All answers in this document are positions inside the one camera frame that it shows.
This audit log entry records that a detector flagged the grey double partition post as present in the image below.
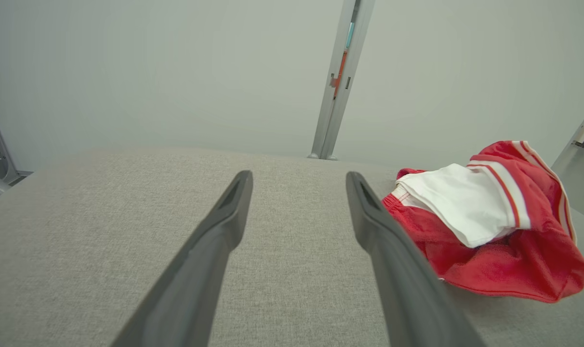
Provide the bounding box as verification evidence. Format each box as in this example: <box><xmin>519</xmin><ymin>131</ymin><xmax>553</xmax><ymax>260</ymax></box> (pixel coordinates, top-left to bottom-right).
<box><xmin>307</xmin><ymin>0</ymin><xmax>375</xmax><ymax>160</ymax></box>

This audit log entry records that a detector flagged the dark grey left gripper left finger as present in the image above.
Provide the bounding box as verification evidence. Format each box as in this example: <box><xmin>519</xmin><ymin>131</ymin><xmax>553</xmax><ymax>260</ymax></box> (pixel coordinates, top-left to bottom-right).
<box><xmin>110</xmin><ymin>170</ymin><xmax>253</xmax><ymax>347</ymax></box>

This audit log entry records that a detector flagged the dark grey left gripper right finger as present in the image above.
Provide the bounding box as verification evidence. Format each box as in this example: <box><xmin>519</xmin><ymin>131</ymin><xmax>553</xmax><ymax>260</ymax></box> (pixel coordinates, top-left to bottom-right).
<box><xmin>345</xmin><ymin>171</ymin><xmax>486</xmax><ymax>347</ymax></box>

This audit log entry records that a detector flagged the red basketball jersey white trim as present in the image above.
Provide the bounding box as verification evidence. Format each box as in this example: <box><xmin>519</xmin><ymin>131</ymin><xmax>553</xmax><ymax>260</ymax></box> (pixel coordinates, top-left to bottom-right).
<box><xmin>382</xmin><ymin>140</ymin><xmax>584</xmax><ymax>304</ymax></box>

